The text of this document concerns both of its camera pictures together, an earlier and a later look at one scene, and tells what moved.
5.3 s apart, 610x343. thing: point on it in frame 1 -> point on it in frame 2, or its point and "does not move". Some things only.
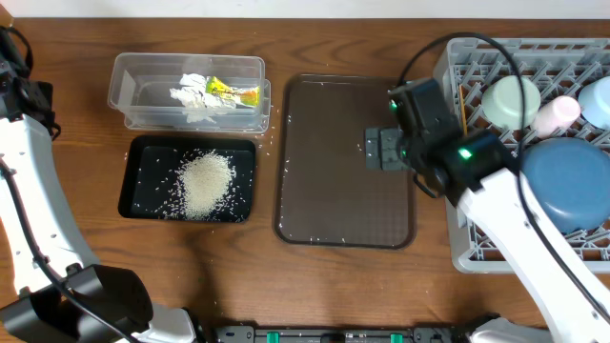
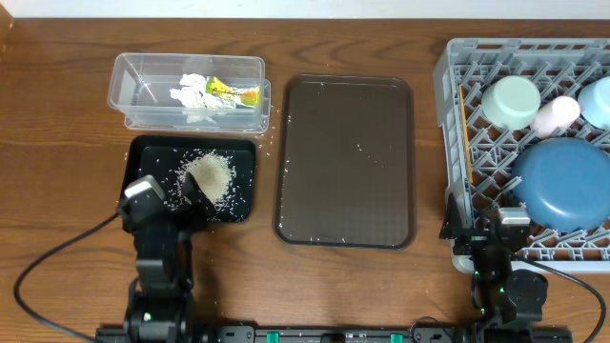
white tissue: [192, 96] does not move
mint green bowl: [501, 102] does not move
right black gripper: [392, 158] -> [454, 227]
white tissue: [212, 100] does not move
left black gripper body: [44, 93] -> [184, 222]
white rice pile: [204, 184] does not move
